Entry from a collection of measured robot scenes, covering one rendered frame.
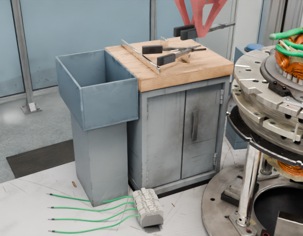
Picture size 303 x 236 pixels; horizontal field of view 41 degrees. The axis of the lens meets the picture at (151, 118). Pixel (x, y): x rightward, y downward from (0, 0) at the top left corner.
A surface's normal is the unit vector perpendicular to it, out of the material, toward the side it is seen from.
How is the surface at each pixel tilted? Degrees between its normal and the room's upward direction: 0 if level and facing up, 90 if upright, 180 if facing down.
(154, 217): 90
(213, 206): 0
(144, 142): 90
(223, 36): 90
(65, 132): 0
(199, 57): 0
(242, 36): 90
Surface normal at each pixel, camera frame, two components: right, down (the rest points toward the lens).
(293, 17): -0.11, 0.48
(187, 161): 0.43, 0.44
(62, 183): 0.01, -0.88
